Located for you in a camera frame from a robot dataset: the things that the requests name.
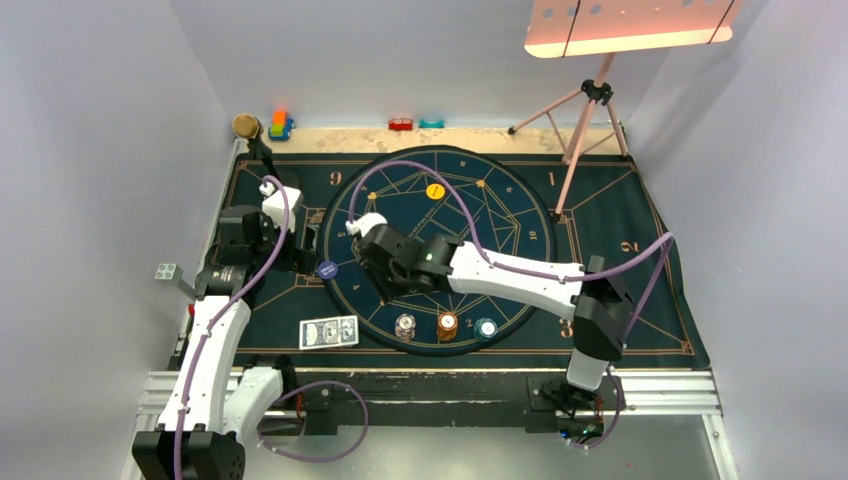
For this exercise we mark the blue small blind button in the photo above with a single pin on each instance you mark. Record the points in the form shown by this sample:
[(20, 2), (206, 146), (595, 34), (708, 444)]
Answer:
[(327, 270)]

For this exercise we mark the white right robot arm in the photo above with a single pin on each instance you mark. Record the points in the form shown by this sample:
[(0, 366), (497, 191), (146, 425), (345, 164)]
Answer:
[(598, 306)]

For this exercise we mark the yellow big blind button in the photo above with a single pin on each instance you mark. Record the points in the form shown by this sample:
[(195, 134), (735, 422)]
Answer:
[(435, 191)]

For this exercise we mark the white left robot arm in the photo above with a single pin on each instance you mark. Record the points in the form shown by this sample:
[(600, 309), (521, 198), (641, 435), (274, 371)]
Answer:
[(203, 429)]

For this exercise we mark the aluminium frame rail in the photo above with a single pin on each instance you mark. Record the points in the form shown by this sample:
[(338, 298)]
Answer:
[(534, 398)]

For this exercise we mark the grey lego brick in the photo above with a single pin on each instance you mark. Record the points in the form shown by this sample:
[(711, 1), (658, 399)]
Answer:
[(168, 273)]

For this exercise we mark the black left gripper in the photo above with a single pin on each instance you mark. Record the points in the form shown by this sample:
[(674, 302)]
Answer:
[(299, 260)]

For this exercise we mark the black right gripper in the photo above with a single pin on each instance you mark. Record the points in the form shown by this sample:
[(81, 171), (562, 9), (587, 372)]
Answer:
[(387, 289)]

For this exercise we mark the pink perforated light panel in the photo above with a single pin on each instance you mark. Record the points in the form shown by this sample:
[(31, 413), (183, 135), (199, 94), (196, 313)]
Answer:
[(561, 28)]

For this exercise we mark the round blue poker mat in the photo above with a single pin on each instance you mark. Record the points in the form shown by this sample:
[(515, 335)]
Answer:
[(483, 196)]

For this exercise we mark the orange blue toy block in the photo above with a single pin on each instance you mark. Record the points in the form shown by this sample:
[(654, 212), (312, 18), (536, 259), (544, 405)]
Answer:
[(281, 126)]

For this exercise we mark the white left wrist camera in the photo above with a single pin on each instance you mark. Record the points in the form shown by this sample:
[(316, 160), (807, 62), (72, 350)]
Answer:
[(281, 205)]

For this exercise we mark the blue playing card deck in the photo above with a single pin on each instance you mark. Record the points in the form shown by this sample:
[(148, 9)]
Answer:
[(330, 332)]

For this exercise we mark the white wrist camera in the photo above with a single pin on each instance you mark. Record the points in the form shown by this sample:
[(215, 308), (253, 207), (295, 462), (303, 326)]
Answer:
[(361, 226), (281, 205)]

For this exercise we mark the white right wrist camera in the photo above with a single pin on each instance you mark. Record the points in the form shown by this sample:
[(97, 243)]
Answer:
[(361, 226)]

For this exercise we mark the gold round microphone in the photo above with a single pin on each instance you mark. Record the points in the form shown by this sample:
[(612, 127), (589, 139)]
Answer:
[(246, 126)]

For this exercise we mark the teal toy block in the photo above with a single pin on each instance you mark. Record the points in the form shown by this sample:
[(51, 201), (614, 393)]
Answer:
[(425, 123)]

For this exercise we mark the red toy block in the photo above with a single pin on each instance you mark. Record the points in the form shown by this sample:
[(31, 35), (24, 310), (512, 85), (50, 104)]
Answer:
[(401, 124)]

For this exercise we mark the dark green rectangular poker mat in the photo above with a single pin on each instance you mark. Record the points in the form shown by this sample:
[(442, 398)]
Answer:
[(608, 213)]

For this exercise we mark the orange chip stack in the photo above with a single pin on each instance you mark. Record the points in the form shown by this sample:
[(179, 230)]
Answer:
[(447, 327)]

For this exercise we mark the pink tripod stand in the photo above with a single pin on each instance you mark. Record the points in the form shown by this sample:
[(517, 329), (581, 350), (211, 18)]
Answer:
[(598, 94)]

